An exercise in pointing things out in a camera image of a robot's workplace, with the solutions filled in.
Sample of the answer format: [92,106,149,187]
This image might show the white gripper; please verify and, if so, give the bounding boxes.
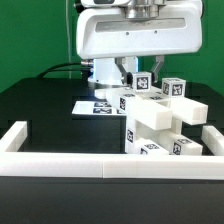
[76,3,203,86]

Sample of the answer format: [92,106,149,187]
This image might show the white chair back frame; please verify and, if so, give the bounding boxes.
[94,87,208,130]

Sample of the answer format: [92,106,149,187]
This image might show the white chair seat part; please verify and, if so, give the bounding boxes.
[124,114,184,155]

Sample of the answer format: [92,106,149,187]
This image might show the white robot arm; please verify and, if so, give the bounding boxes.
[74,0,203,85]

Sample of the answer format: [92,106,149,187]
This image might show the white marker base sheet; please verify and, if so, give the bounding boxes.
[72,101,124,116]

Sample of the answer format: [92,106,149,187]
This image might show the black cable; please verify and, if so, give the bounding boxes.
[35,61,96,80]

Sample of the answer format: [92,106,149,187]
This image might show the white U-shaped boundary frame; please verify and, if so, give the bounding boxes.
[0,121,224,180]

